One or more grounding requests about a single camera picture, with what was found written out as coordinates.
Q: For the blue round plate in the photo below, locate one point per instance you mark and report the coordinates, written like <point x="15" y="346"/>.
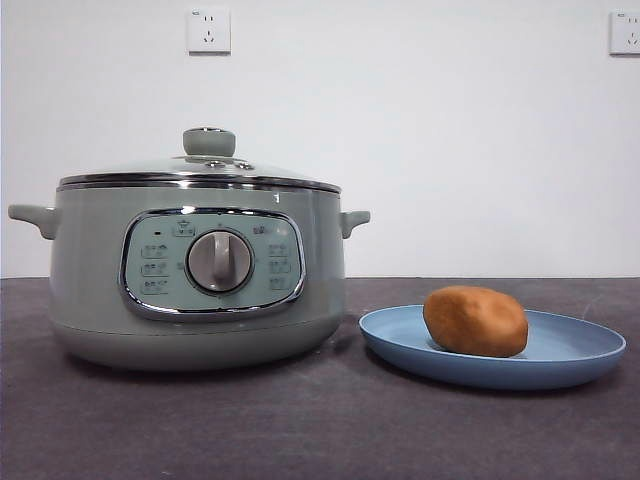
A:
<point x="565" y="361"/>

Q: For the white wall socket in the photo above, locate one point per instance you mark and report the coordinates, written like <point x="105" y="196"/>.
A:
<point x="210" y="30"/>
<point x="625" y="32"/>

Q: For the pale green electric steamer pot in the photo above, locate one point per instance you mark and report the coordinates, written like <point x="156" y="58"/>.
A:
<point x="85" y="300"/>

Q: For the glass lid with green knob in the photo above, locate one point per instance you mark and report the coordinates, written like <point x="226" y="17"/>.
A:
<point x="208" y="142"/>

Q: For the brown potato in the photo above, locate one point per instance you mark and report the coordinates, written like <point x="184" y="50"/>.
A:
<point x="474" y="320"/>

